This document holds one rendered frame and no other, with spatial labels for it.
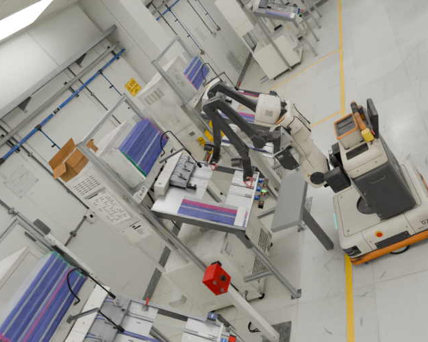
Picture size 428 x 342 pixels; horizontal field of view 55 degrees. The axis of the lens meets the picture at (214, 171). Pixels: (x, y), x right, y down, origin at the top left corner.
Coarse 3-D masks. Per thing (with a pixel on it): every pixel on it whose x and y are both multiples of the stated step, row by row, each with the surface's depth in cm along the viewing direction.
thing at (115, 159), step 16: (112, 112) 312; (144, 112) 337; (96, 128) 293; (160, 128) 341; (112, 160) 295; (128, 160) 294; (128, 176) 301; (144, 176) 299; (144, 192) 299; (272, 208) 368; (304, 224) 375; (240, 240) 292
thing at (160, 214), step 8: (152, 208) 302; (160, 216) 303; (168, 216) 301; (176, 216) 299; (184, 216) 298; (192, 224) 300; (200, 224) 298; (208, 224) 296; (216, 224) 294; (224, 224) 294; (232, 232) 295; (240, 232) 293
